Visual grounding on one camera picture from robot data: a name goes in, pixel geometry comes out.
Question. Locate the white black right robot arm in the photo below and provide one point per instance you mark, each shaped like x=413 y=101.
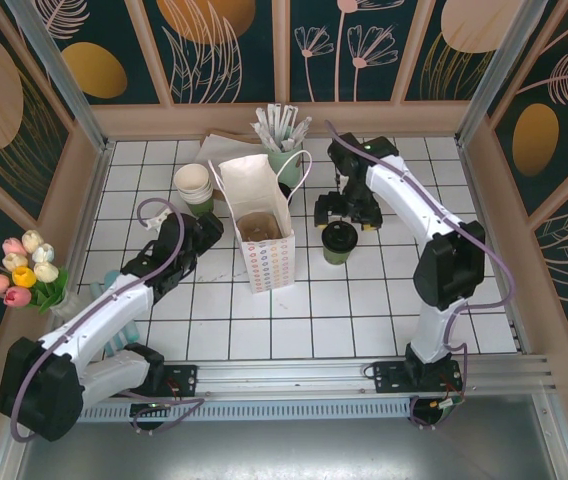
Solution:
x=404 y=190

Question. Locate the pale green straw holder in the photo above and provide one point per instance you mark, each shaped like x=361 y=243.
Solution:
x=291 y=172

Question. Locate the steel sheet panel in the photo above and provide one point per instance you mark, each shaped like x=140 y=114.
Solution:
x=284 y=450

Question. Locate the black plastic cup lid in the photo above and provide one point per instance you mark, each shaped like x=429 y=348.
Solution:
x=339 y=235

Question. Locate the white printed paper bag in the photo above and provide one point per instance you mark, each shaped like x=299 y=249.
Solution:
x=269 y=265

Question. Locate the tulip bouquet in vase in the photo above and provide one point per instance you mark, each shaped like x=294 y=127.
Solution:
x=49 y=295

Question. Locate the yellow artificial tulip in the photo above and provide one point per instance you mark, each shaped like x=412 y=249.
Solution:
x=24 y=276

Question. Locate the teal toy rake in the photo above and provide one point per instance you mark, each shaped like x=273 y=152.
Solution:
x=130 y=332

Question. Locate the white ribbed vase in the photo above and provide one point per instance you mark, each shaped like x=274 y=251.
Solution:
x=66 y=306

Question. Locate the brown kraft paper stack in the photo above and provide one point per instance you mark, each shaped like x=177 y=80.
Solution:
x=229 y=135

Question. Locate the brown pulp cup carrier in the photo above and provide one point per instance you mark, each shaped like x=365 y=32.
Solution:
x=260 y=227

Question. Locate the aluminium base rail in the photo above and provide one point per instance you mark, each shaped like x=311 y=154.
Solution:
x=284 y=380

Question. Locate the white artificial tulip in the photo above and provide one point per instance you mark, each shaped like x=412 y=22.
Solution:
x=46 y=271
x=43 y=253
x=31 y=240
x=15 y=261

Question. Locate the stack of paper cups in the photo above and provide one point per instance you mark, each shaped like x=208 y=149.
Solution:
x=193 y=180

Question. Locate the teal toy shovel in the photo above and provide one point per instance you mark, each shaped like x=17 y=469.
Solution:
x=111 y=278

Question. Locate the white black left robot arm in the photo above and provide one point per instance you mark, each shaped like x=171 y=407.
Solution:
x=104 y=310

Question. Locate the paper straw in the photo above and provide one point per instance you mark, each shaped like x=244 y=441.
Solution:
x=266 y=125
x=261 y=134
x=276 y=122
x=304 y=129
x=292 y=120
x=285 y=120

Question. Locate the aluminium frame post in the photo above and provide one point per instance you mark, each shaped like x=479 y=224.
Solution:
x=64 y=75
x=497 y=75

